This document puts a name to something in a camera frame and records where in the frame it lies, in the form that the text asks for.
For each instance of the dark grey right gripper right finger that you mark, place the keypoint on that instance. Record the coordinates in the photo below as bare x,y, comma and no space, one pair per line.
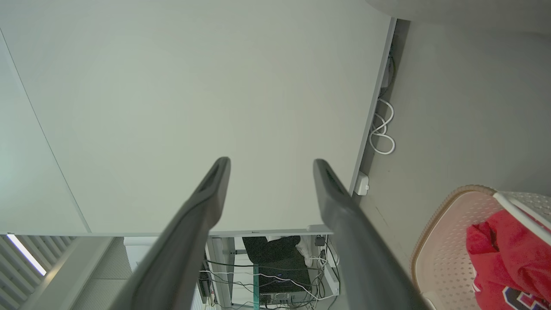
357,258

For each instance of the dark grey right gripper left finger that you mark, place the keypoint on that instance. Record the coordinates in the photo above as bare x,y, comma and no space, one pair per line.
181,241

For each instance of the red jersey with navy letters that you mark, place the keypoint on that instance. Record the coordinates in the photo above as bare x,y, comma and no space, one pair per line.
503,258

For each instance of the white power strip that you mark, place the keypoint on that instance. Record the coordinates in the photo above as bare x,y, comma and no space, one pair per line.
332,280

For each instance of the grey metal desk leg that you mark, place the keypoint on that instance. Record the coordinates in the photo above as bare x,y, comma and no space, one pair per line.
221,267

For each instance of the small white plug box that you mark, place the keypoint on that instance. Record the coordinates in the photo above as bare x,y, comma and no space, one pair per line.
361,184

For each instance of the black computer box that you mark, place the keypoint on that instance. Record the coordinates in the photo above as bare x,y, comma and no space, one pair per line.
284,282

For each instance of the cream perforated laundry basket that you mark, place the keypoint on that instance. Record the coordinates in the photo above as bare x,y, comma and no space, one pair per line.
443,249

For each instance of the black cloth bundle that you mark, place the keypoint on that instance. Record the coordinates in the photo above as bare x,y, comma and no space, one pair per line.
271,249

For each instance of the large white partition panel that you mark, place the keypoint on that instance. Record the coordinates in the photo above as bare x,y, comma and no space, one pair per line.
193,86

